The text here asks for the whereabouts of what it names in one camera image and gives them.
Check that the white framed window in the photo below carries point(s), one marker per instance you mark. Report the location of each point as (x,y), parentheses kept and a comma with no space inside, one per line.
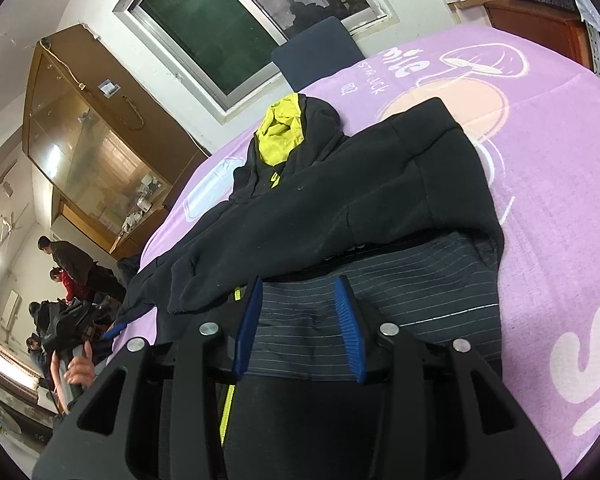
(195,25)

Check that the wooden glass door cabinet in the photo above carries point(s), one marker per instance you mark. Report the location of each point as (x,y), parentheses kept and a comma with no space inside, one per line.
(105,160)

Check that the wooden side cabinet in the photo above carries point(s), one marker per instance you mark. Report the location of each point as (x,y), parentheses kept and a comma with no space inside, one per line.
(535,30)

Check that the purple printed blanket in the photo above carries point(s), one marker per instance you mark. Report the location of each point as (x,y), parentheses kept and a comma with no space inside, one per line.
(540,200)

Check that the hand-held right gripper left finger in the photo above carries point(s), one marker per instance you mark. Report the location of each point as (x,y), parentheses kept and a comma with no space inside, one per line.
(246,332)

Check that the person's left forearm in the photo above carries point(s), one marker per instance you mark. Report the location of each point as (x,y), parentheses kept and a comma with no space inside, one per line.
(57,385)

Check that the black hoodie with yellow lining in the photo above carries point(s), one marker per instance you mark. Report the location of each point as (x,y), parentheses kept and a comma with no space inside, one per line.
(340,195)

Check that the dark pinstriped garment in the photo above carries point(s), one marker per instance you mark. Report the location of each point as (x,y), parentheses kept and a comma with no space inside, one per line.
(430,290)

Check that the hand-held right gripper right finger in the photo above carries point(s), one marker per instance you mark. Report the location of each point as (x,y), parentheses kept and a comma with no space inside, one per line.
(351,332)

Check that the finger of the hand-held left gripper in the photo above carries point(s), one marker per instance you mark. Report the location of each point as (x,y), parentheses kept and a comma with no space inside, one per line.
(113,331)

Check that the white paper label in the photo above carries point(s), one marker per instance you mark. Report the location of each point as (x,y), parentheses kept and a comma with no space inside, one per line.
(108,88)

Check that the person's left hand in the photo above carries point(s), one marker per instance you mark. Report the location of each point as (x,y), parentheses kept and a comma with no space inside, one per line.
(81,369)

